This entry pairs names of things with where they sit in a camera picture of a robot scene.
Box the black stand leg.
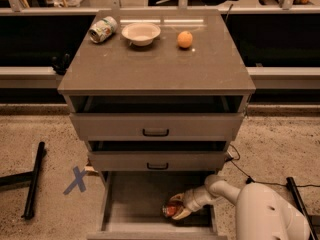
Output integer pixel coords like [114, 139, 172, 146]
[286, 177, 320, 240]
[0, 142, 46, 220]

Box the green white soda can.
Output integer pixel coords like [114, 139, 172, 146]
[88, 16, 118, 43]

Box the grey top drawer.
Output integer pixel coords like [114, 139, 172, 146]
[68, 95, 245, 141]

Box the black clamp on rail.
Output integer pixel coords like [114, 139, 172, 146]
[51, 53, 71, 75]

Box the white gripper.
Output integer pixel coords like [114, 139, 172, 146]
[169, 186, 213, 220]

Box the black stand leg left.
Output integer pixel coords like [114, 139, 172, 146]
[0, 142, 46, 220]

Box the black stand leg right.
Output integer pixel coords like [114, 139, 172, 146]
[286, 177, 320, 240]

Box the white bowl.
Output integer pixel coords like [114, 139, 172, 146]
[122, 22, 161, 47]

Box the black cable on floor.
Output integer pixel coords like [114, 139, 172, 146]
[225, 144, 320, 189]

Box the red coke can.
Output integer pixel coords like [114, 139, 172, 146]
[162, 201, 180, 218]

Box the grey open bottom drawer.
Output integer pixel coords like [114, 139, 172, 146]
[87, 171, 228, 240]

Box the orange fruit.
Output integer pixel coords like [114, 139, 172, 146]
[177, 31, 193, 49]

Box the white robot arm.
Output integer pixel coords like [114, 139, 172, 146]
[162, 175, 311, 240]

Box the blue tape cross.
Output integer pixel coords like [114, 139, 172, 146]
[63, 166, 87, 195]

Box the grey middle drawer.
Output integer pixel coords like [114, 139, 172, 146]
[88, 141, 227, 171]

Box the grey drawer cabinet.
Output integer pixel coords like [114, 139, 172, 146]
[57, 9, 257, 240]

